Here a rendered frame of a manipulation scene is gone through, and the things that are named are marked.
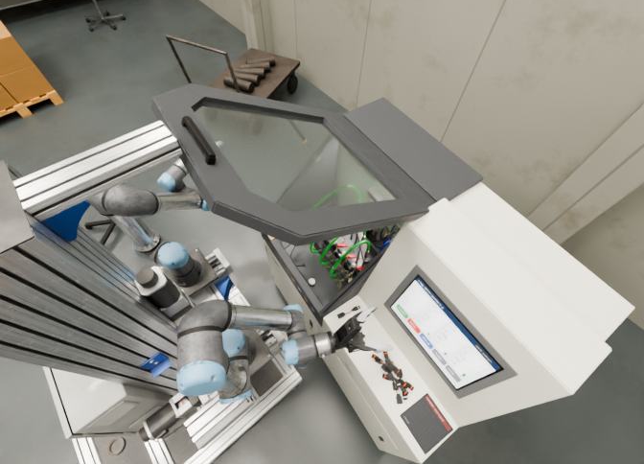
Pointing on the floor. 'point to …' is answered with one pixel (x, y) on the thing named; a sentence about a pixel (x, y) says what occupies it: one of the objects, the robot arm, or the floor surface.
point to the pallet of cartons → (20, 79)
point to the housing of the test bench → (491, 215)
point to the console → (503, 266)
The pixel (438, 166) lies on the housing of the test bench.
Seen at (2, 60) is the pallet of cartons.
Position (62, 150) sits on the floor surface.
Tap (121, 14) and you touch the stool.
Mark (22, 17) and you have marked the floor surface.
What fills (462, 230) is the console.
